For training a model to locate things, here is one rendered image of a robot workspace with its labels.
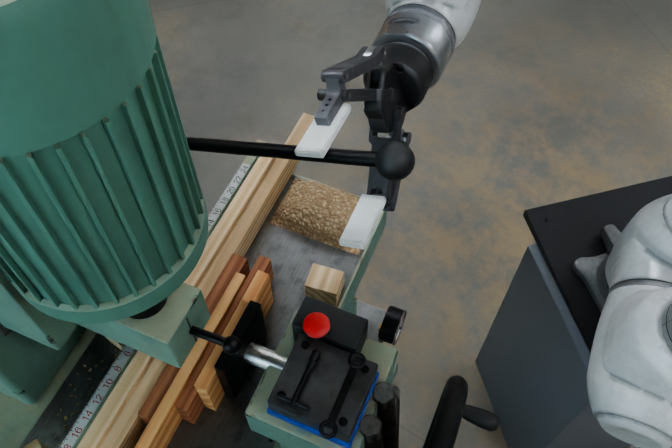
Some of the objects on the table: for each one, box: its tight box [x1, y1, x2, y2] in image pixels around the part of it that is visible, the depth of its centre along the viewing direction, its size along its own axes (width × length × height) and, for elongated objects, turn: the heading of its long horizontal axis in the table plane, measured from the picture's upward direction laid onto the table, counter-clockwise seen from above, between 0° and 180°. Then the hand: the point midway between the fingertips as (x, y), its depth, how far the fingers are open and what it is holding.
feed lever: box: [186, 137, 415, 181], centre depth 68 cm, size 5×32×36 cm
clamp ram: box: [214, 300, 288, 397], centre depth 79 cm, size 9×8×9 cm
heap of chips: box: [269, 177, 362, 256], centre depth 95 cm, size 9×14×4 cm, turn 67°
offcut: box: [305, 263, 344, 305], centre depth 88 cm, size 4×4×3 cm
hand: (336, 196), depth 66 cm, fingers open, 13 cm apart
